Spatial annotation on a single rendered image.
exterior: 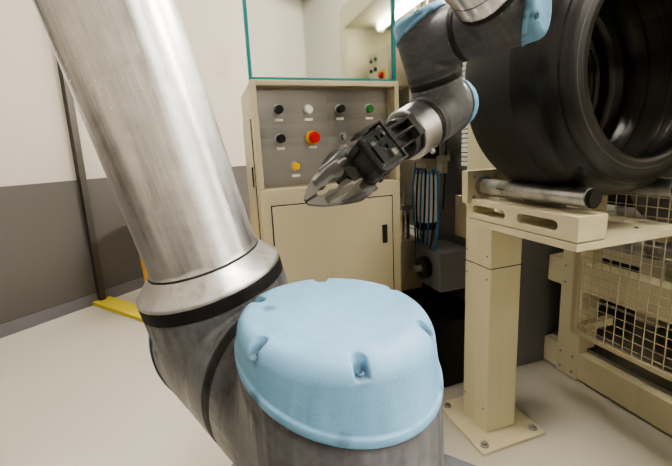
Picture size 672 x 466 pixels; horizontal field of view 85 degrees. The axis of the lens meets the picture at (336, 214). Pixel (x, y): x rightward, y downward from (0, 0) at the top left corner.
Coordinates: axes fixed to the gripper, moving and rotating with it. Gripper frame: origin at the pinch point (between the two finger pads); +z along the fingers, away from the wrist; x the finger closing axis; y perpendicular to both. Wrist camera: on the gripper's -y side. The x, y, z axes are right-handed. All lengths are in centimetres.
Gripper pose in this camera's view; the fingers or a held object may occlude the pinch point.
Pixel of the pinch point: (310, 199)
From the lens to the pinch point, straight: 54.5
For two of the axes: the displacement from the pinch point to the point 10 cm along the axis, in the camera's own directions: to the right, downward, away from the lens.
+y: 3.5, -3.3, -8.8
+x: 6.0, 8.0, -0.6
